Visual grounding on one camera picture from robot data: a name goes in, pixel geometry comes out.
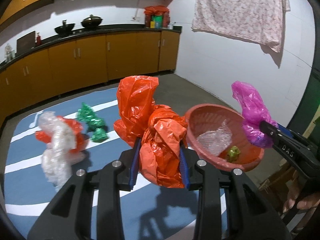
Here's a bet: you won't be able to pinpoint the large orange plastic bag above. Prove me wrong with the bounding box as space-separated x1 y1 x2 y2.
113 75 188 189

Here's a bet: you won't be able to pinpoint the person's right hand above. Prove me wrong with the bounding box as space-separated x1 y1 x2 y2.
282 177 320 214

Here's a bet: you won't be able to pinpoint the small red plastic bag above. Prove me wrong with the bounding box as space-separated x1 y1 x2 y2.
35 112 87 154

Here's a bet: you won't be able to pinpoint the black open wok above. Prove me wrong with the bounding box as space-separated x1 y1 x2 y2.
54 20 75 35

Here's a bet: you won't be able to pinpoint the olive green foil wrapper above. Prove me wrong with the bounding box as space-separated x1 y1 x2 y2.
226 146 241 163

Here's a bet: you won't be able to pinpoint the black wok with lid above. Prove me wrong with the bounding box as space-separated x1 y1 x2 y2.
81 14 103 29

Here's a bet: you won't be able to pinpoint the long clear bubble wrap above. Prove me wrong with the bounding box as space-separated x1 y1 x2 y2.
35 111 87 191

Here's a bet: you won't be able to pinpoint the lower wooden kitchen cabinets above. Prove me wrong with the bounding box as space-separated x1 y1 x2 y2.
1 29 181 122

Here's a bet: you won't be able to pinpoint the clear bubble wrap bag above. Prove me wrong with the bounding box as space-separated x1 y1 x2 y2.
197 120 232 157

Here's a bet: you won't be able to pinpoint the pink floral hanging cloth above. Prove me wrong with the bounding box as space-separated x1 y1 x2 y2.
191 0 290 53

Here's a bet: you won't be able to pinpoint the dark door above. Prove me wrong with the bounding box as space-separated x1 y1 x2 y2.
286 64 320 140

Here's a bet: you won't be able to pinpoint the red bottle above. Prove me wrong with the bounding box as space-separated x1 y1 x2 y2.
35 32 42 46

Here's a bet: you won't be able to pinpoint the magenta plastic bag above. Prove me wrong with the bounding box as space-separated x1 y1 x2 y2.
231 81 278 148

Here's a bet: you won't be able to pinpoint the red bag with boxes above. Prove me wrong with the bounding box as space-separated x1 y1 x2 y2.
144 5 170 29

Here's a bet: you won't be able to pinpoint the red plastic basket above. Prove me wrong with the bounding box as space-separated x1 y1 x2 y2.
184 103 264 172

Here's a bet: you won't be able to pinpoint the wooden stool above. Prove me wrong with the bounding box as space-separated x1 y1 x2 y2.
259 162 306 218

